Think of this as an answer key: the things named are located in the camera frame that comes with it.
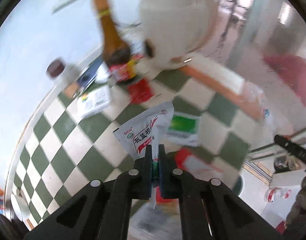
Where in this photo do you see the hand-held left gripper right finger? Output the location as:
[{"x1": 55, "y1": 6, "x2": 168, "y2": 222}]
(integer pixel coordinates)
[{"x1": 159, "y1": 144, "x2": 286, "y2": 240}]

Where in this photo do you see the white trash bin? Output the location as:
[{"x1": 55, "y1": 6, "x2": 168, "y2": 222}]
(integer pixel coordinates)
[{"x1": 233, "y1": 174, "x2": 246, "y2": 198}]

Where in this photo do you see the person's right hand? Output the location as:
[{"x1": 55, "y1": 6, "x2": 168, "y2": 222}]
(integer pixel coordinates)
[{"x1": 285, "y1": 174, "x2": 306, "y2": 225}]

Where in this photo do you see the white electric kettle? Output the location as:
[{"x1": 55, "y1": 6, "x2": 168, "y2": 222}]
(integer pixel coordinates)
[{"x1": 109, "y1": 0, "x2": 220, "y2": 70}]

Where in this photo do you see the green white checkered tablecloth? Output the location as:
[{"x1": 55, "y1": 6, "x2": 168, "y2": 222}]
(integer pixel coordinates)
[{"x1": 5, "y1": 62, "x2": 266, "y2": 230}]

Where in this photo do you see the dark blue pouch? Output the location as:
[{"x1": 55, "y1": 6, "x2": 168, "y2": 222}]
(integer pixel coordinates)
[{"x1": 76, "y1": 60, "x2": 104, "y2": 92}]

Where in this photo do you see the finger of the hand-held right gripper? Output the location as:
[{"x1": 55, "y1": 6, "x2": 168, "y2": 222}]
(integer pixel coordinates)
[{"x1": 274, "y1": 134, "x2": 306, "y2": 175}]

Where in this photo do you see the clear plastic bag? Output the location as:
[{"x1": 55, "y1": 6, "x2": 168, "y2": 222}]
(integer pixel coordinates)
[{"x1": 243, "y1": 80, "x2": 276, "y2": 135}]

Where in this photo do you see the red white packet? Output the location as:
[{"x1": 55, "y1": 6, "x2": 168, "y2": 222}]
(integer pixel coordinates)
[{"x1": 174, "y1": 147, "x2": 223, "y2": 180}]

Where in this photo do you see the black bin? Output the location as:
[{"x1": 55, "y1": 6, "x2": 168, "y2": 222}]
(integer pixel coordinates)
[{"x1": 273, "y1": 155, "x2": 297, "y2": 173}]

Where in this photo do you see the brown glass bottle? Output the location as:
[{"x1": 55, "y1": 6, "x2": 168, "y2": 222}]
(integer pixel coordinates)
[{"x1": 93, "y1": 0, "x2": 138, "y2": 83}]

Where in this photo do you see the small brown block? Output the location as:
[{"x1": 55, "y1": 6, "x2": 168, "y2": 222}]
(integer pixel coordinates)
[{"x1": 65, "y1": 83, "x2": 79, "y2": 98}]

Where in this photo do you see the small jar dark red lid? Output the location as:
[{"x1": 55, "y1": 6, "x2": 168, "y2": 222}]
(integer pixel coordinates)
[{"x1": 46, "y1": 58, "x2": 79, "y2": 82}]

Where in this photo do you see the large clear water bottle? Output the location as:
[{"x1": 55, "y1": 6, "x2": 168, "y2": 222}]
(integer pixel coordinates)
[{"x1": 265, "y1": 187, "x2": 292, "y2": 204}]

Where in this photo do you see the white packet colourful logo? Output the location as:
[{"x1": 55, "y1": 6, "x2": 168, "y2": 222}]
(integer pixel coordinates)
[{"x1": 76, "y1": 85, "x2": 112, "y2": 119}]

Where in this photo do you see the white bowl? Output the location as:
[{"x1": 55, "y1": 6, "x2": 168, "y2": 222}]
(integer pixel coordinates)
[{"x1": 10, "y1": 192, "x2": 31, "y2": 223}]

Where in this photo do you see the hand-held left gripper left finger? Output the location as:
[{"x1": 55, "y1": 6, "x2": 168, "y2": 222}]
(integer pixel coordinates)
[{"x1": 23, "y1": 145, "x2": 153, "y2": 240}]

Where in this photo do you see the white sachet packet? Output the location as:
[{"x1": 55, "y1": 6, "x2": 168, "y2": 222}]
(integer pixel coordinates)
[{"x1": 113, "y1": 101, "x2": 175, "y2": 209}]

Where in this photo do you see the green white packet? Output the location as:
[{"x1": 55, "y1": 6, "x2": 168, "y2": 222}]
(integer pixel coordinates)
[{"x1": 167, "y1": 111, "x2": 201, "y2": 147}]

